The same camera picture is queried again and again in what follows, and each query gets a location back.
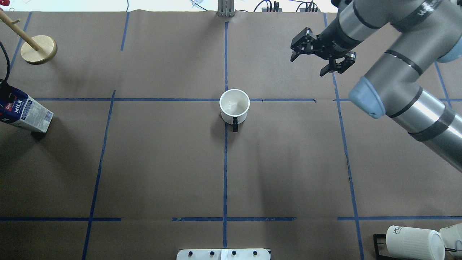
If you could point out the wooden mug tree stand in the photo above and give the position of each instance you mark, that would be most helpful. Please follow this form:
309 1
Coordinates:
35 50

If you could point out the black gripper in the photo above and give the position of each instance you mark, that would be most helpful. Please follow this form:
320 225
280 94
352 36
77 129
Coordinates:
332 42

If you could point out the white ribbed HOME mug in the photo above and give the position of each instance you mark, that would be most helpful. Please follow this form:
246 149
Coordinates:
414 243

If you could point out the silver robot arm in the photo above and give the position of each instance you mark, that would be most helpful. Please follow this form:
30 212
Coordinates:
430 31

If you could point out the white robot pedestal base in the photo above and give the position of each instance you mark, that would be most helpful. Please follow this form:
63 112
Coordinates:
225 254

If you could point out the grey aluminium frame post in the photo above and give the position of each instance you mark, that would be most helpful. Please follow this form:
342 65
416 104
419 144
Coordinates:
226 8

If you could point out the white smiley mug black handle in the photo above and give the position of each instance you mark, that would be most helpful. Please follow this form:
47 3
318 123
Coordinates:
234 105

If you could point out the blue Pascual milk carton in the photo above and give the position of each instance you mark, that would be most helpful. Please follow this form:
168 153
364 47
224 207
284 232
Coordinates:
22 111

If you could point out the black wire mug rack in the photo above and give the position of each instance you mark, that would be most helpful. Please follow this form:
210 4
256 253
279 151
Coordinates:
380 239

